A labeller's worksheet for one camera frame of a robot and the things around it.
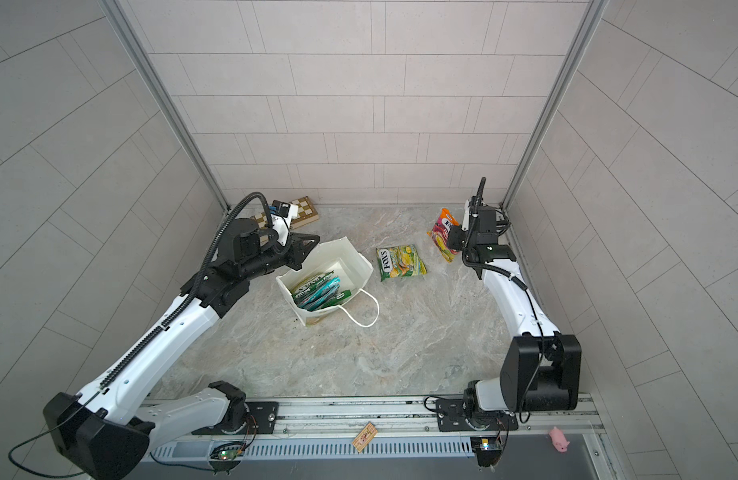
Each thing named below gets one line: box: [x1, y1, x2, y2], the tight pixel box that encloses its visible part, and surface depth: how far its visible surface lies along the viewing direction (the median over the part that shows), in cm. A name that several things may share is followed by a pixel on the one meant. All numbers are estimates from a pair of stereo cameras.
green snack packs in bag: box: [292, 270, 352, 312], surface depth 82 cm
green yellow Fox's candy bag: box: [376, 245, 428, 282], surface depth 100 cm
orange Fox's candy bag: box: [426, 208, 461, 263], surface depth 90 cm
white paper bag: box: [276, 236, 379, 328], surface depth 82 cm
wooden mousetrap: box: [352, 422, 378, 453], surface depth 69 cm
